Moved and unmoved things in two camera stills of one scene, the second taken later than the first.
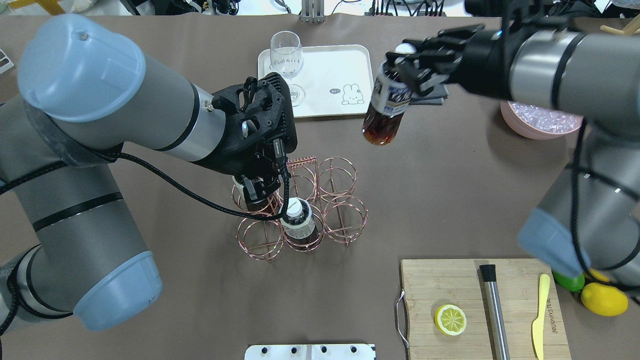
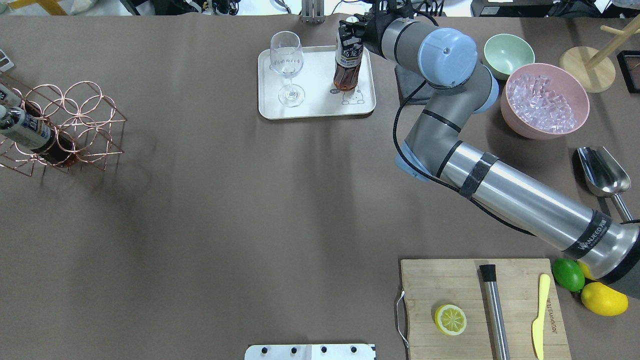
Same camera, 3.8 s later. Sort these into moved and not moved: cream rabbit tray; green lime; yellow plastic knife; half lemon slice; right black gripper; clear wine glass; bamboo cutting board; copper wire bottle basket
Moved: copper wire bottle basket; right black gripper
Not moved: clear wine glass; bamboo cutting board; green lime; half lemon slice; yellow plastic knife; cream rabbit tray
